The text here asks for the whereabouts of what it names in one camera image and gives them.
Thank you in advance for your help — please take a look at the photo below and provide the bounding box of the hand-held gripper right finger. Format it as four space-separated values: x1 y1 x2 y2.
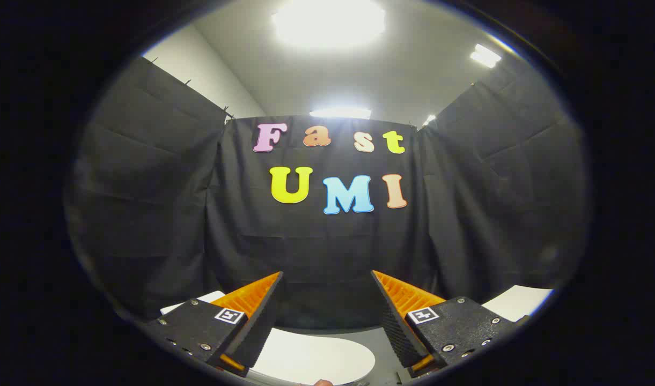
370 270 529 379

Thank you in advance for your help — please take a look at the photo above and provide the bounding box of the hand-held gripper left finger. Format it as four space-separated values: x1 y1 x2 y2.
144 271 284 378

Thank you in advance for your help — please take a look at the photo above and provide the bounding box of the white toilet lid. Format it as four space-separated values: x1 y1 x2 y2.
249 328 377 386

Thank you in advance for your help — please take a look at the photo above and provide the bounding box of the white toilet tank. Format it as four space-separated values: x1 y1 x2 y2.
160 291 226 316

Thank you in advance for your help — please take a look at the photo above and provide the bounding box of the black backdrop cloth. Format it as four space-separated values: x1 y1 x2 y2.
64 54 591 330

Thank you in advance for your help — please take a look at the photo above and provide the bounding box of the white drawer cabinet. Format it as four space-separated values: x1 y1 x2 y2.
482 285 554 323

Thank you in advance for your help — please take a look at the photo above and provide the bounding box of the large bright ceiling light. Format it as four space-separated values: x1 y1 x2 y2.
271 0 387 50

